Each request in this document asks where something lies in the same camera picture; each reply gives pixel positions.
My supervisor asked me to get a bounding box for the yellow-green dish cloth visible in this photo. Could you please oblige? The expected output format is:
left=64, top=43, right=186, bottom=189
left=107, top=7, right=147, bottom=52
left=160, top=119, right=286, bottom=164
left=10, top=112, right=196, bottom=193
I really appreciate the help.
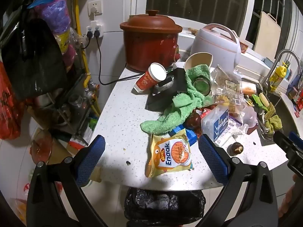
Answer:
left=264, top=104, right=283, bottom=133

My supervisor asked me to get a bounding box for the yellow snack packet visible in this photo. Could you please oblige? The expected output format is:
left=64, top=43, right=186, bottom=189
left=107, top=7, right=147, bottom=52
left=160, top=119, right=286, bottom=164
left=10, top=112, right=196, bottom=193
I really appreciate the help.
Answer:
left=145, top=132, right=193, bottom=178

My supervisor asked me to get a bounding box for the yellow gas pipe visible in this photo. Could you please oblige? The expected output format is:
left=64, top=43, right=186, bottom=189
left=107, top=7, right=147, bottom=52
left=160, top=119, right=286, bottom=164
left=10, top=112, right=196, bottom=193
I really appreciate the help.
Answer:
left=73, top=0, right=101, bottom=116

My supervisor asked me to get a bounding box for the beige paper cup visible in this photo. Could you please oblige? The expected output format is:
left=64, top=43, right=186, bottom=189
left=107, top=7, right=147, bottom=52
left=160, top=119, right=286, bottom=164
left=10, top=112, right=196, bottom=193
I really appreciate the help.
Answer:
left=184, top=52, right=213, bottom=72

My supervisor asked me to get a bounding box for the yellow bottle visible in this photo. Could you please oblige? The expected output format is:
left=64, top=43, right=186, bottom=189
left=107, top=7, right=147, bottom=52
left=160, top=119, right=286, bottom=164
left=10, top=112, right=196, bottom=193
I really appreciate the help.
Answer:
left=269, top=63, right=288, bottom=87

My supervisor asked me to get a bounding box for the black square stand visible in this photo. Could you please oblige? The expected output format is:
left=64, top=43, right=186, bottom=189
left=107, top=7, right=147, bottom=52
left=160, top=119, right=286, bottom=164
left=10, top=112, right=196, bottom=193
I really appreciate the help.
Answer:
left=146, top=68, right=190, bottom=111

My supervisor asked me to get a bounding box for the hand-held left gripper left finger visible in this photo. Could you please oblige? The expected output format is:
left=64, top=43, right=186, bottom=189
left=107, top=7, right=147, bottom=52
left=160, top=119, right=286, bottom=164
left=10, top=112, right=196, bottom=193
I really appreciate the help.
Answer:
left=27, top=135, right=106, bottom=227

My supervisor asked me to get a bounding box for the blue packet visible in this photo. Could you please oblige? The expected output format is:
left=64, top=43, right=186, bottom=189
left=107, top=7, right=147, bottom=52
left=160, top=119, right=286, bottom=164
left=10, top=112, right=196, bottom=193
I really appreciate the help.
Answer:
left=169, top=124, right=197, bottom=145

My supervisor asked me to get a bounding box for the black-bagged trash bin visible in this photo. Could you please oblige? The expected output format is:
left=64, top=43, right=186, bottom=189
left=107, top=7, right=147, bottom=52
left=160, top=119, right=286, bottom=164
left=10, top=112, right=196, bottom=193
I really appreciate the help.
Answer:
left=124, top=187, right=206, bottom=227

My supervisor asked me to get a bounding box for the metal faucet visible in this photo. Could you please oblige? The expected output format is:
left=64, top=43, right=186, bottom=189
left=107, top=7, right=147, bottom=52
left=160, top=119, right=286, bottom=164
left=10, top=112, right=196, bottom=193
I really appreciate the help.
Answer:
left=262, top=49, right=301, bottom=91

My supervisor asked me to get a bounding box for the person's right hand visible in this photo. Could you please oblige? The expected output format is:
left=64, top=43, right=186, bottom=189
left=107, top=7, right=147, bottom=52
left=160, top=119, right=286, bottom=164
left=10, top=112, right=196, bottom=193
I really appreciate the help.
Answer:
left=278, top=174, right=303, bottom=219

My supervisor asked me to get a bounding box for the red plastic bag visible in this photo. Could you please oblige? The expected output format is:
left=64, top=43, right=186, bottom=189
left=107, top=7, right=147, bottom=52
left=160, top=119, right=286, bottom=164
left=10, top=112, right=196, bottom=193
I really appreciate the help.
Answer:
left=0, top=61, right=23, bottom=140

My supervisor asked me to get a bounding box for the beige cutting board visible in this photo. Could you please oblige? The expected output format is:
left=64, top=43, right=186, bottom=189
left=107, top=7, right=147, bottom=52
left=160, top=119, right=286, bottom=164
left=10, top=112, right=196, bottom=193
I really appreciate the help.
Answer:
left=253, top=11, right=282, bottom=54

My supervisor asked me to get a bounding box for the black power cable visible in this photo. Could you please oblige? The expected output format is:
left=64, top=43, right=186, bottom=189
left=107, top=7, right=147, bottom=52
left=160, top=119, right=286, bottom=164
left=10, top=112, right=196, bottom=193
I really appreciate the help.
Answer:
left=80, top=34, right=142, bottom=86

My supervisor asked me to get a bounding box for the red-brown clay cooker pot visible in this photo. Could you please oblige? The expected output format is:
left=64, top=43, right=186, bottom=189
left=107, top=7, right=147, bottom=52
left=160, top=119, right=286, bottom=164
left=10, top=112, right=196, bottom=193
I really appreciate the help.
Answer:
left=119, top=10, right=183, bottom=72

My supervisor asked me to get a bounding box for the white rice cooker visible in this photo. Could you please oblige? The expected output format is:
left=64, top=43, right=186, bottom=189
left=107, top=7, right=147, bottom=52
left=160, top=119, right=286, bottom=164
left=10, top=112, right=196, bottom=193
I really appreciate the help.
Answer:
left=190, top=24, right=242, bottom=72

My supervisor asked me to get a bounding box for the green towel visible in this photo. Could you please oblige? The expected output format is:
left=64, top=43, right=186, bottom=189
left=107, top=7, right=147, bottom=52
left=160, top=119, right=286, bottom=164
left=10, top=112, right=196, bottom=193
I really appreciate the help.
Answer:
left=140, top=65, right=216, bottom=135

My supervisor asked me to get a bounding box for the purple plastic bag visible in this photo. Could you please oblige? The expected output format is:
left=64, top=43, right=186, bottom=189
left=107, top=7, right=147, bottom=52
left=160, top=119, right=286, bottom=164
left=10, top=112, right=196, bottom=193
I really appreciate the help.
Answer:
left=34, top=0, right=71, bottom=33

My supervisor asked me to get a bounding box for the metal storage rack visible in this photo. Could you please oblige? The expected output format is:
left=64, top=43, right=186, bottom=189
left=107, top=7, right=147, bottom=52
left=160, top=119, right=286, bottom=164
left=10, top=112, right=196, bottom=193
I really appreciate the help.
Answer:
left=31, top=73, right=100, bottom=142

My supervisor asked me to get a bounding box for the white wall socket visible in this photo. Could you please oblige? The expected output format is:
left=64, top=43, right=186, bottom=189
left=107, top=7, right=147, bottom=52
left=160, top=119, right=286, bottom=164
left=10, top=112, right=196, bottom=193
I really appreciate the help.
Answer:
left=88, top=0, right=104, bottom=15

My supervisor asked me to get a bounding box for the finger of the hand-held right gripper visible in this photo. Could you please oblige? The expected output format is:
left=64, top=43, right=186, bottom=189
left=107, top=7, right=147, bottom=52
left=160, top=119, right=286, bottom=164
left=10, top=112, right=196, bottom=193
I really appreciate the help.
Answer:
left=273, top=131, right=296, bottom=158
left=289, top=131, right=303, bottom=152

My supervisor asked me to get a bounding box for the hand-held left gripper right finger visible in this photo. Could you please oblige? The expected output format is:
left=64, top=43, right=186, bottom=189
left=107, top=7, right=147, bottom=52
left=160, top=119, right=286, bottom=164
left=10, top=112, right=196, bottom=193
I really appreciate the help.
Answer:
left=198, top=134, right=278, bottom=227

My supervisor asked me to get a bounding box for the white blue tissue pack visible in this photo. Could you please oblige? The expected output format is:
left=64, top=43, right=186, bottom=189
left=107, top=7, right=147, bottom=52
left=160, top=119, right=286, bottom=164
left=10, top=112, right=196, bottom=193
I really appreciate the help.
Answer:
left=201, top=105, right=244, bottom=146

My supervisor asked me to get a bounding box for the black plastic bag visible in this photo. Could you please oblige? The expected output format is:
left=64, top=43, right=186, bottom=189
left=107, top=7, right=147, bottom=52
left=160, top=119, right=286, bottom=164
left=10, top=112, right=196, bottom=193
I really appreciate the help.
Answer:
left=1, top=9, right=68, bottom=100

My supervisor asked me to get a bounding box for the dark red fruit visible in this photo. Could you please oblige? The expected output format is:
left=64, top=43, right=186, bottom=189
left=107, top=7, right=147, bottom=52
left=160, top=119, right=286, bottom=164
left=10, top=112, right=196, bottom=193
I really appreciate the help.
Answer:
left=184, top=112, right=201, bottom=130

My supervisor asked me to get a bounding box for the beige foam corner guard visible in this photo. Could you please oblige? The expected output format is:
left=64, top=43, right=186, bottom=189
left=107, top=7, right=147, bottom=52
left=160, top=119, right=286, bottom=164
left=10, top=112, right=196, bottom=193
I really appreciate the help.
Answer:
left=89, top=166, right=103, bottom=182

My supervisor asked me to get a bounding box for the white power strip with plugs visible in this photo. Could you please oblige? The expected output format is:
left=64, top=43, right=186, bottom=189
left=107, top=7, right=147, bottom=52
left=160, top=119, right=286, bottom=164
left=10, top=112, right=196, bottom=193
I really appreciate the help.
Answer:
left=86, top=21, right=105, bottom=38

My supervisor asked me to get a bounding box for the glass pot lid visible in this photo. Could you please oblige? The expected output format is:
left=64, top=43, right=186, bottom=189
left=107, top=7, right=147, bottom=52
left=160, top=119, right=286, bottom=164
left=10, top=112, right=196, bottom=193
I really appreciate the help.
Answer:
left=30, top=132, right=53, bottom=163

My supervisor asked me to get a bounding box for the green glass jar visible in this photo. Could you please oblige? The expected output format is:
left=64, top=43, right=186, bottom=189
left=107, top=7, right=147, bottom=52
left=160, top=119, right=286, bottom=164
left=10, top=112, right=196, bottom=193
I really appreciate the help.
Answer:
left=191, top=76, right=212, bottom=97

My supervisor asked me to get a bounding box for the brown chestnut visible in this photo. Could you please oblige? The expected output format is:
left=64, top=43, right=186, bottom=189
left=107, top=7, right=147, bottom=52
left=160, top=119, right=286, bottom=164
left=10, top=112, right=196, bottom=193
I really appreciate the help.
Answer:
left=227, top=142, right=244, bottom=156

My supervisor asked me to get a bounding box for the clear plastic bag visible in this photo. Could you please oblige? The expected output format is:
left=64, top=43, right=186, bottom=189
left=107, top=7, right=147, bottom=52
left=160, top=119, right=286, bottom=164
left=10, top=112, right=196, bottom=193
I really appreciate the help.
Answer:
left=209, top=64, right=257, bottom=104

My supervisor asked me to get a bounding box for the red paper cup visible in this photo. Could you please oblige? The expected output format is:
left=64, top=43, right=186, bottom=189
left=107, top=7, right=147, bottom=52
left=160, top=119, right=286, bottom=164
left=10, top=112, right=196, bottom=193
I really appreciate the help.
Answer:
left=133, top=63, right=167, bottom=93

